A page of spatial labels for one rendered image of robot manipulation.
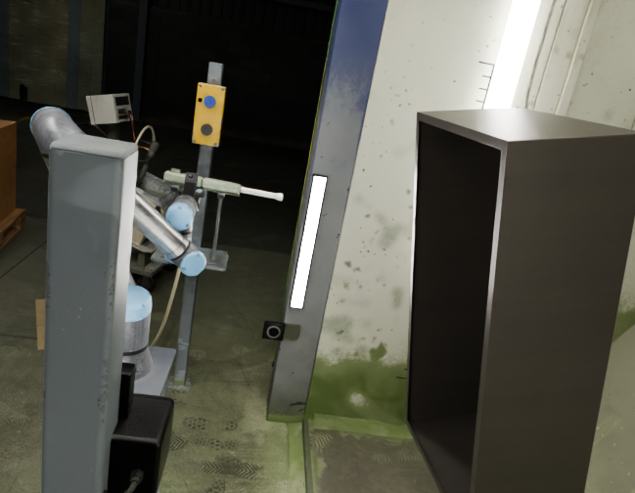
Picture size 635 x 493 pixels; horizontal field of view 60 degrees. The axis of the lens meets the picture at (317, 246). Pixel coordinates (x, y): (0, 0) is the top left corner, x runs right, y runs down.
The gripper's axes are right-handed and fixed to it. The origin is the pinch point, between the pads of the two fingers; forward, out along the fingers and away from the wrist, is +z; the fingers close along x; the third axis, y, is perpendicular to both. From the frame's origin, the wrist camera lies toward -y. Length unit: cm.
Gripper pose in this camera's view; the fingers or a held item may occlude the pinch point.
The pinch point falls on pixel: (194, 188)
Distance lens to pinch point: 231.0
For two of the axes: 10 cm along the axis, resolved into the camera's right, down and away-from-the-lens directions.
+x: 9.8, 1.4, 1.2
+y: -1.8, 9.3, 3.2
